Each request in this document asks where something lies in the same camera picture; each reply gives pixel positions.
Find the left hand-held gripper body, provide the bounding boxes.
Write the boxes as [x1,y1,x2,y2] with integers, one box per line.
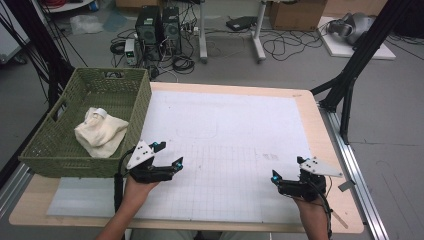
[125,139,175,185]

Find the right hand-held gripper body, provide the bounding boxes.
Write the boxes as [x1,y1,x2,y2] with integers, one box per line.
[278,157,344,203]

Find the cream egg-print cloth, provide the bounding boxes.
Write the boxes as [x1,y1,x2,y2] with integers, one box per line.
[73,107,130,159]

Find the green woven basket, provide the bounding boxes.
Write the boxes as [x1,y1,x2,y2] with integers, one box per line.
[18,67,153,179]

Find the person's right hand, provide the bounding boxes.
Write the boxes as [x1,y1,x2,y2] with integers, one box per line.
[293,196,330,216]

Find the person's left hand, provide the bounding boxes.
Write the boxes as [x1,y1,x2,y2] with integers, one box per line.
[123,175,161,208]

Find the grey tape piece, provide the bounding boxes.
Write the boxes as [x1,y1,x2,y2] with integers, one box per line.
[337,179,357,193]

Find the thin wooden stick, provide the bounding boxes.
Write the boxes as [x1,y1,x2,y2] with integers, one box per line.
[329,209,350,230]

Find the white grid mat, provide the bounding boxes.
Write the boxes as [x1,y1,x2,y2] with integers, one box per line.
[46,89,332,225]

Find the white power supply unit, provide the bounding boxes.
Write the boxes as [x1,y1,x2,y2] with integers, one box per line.
[124,38,139,66]

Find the large black computer tower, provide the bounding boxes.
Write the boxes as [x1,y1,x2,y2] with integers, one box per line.
[134,6,163,62]

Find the slim black computer tower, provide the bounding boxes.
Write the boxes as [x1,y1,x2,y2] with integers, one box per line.
[161,6,183,55]

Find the white floor board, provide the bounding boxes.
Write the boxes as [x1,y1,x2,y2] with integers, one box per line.
[317,16,397,61]

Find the white power strip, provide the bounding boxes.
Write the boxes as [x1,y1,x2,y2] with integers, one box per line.
[181,25,201,37]

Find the white desk leg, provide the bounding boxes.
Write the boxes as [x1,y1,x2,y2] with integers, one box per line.
[198,0,210,65]
[251,0,268,64]

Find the teal floor sheet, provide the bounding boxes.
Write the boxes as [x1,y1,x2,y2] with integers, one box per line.
[102,9,130,33]

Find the clear plastic bag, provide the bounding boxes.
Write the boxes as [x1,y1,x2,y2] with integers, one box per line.
[69,14,105,36]

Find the grey headset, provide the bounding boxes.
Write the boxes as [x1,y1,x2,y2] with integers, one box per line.
[326,12,376,46]

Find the large cardboard box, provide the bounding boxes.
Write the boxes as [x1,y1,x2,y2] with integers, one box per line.
[268,0,328,32]

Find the black flat device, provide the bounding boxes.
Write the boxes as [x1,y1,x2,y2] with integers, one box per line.
[225,15,260,32]

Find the white cabinet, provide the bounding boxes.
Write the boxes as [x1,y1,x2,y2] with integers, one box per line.
[0,6,31,65]

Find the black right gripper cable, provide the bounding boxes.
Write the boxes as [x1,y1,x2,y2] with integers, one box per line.
[313,178,334,240]

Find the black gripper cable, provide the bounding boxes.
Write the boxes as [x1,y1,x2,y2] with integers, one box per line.
[113,148,135,213]
[313,178,334,240]

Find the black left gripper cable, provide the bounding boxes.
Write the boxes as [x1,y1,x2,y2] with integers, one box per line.
[113,148,135,213]

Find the aluminium rail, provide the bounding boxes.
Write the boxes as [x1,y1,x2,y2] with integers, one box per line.
[319,106,390,240]
[0,162,35,218]

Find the coiled black cable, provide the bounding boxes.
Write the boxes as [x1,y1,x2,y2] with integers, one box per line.
[171,54,196,75]
[109,39,126,56]

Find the loose black floor cables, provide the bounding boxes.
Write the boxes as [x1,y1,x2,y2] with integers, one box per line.
[262,29,322,62]

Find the black metal frame stand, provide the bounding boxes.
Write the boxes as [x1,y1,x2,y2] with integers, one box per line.
[0,0,76,108]
[309,0,415,145]

